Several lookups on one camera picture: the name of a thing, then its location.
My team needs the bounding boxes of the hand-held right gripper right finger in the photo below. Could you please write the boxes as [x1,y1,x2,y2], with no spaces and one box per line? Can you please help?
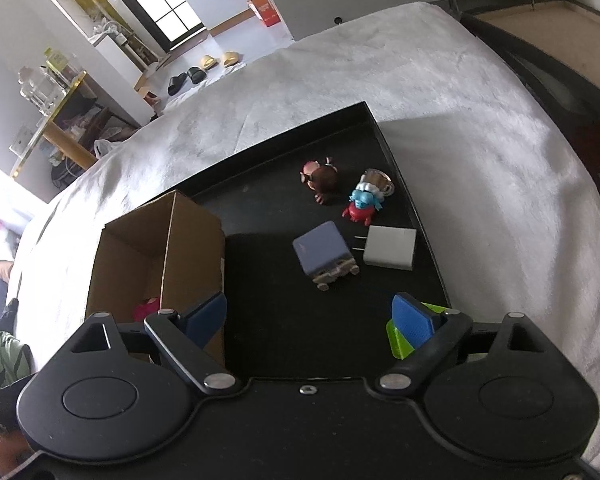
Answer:
[377,292,552,402]

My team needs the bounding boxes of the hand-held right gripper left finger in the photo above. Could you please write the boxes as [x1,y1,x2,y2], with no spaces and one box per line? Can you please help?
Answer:
[70,291,243,394]

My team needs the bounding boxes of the green plastic box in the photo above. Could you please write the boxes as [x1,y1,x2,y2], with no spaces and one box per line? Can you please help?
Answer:
[386,301,451,361]

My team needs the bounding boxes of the brown cardboard box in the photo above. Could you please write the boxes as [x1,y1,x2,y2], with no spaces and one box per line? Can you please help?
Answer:
[85,190,227,377]

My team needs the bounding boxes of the black tray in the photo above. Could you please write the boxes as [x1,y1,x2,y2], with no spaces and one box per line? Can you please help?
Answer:
[177,101,453,379]

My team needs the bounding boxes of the white plug charger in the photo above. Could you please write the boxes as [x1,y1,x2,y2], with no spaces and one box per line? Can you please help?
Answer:
[354,226,417,272]

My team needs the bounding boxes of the purple faced cube charger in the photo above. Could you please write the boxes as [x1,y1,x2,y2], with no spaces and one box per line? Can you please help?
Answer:
[292,221,362,292]

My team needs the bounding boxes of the blue and red figurine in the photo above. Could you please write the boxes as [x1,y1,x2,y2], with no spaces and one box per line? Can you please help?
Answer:
[341,182,387,224]

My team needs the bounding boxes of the small silver cup figurine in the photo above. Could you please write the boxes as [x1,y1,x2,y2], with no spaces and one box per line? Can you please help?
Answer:
[361,168,396,199]

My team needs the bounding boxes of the brown monkey figurine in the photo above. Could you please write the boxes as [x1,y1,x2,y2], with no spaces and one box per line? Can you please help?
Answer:
[300,157,340,206]

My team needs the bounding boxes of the green striped cloth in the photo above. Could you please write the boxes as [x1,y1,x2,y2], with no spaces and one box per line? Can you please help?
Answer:
[0,330,34,391]

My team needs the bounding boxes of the white low cabinet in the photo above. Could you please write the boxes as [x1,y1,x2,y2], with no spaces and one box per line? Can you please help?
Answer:
[92,30,147,81]

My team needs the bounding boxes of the black open case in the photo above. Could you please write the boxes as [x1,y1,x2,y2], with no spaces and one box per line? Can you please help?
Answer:
[440,0,600,123]

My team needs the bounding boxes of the clear glass jars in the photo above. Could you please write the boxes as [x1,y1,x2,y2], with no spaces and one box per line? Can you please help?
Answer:
[17,62,68,112]

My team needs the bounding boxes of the orange cardboard box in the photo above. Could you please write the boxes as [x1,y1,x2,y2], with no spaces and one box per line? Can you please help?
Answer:
[247,0,283,28]

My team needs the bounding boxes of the gold frame shelf table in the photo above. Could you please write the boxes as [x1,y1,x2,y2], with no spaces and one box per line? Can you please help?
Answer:
[10,71,146,177]

